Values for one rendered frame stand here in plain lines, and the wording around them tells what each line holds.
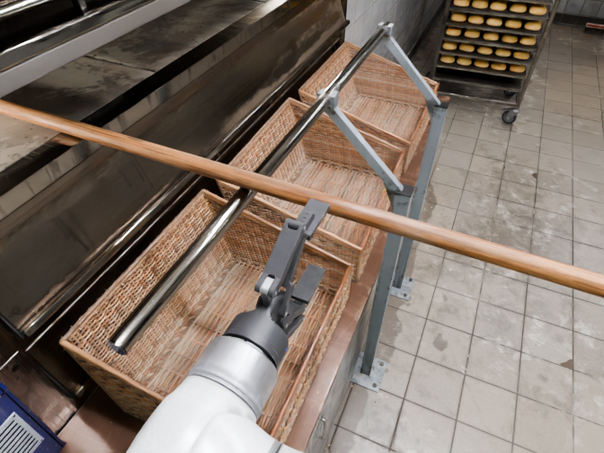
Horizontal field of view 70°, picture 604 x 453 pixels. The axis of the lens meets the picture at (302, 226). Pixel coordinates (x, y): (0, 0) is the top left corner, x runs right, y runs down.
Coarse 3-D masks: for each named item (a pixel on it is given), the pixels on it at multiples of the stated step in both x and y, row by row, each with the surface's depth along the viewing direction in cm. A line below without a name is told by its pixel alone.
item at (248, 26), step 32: (288, 0) 146; (224, 32) 125; (256, 32) 133; (192, 64) 109; (128, 96) 97; (160, 96) 102; (128, 128) 95; (32, 160) 80; (64, 160) 82; (0, 192) 73; (32, 192) 78
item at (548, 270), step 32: (64, 128) 84; (96, 128) 82; (160, 160) 78; (192, 160) 75; (288, 192) 70; (320, 192) 69; (384, 224) 65; (416, 224) 64; (480, 256) 61; (512, 256) 60; (576, 288) 58
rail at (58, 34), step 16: (128, 0) 67; (144, 0) 70; (80, 16) 62; (96, 16) 63; (112, 16) 65; (48, 32) 57; (64, 32) 59; (80, 32) 61; (16, 48) 54; (32, 48) 56; (48, 48) 57; (0, 64) 52; (16, 64) 54
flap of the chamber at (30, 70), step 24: (96, 0) 81; (168, 0) 75; (48, 24) 71; (120, 24) 67; (0, 48) 63; (72, 48) 60; (96, 48) 64; (0, 72) 53; (24, 72) 55; (48, 72) 58; (0, 96) 53
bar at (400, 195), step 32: (384, 32) 128; (352, 64) 111; (320, 96) 99; (352, 128) 104; (256, 192) 76; (416, 192) 165; (224, 224) 69; (192, 256) 64; (384, 256) 125; (160, 288) 59; (384, 288) 134; (128, 320) 56; (128, 352) 55
